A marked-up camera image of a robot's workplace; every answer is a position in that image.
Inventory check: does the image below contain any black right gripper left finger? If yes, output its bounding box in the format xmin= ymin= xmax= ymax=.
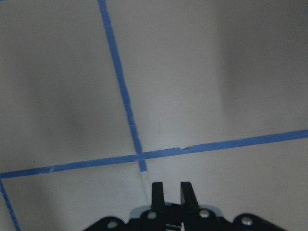
xmin=151 ymin=182 xmax=165 ymax=208

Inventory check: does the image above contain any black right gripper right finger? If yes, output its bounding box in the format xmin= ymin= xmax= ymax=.
xmin=180 ymin=182 xmax=199 ymax=208

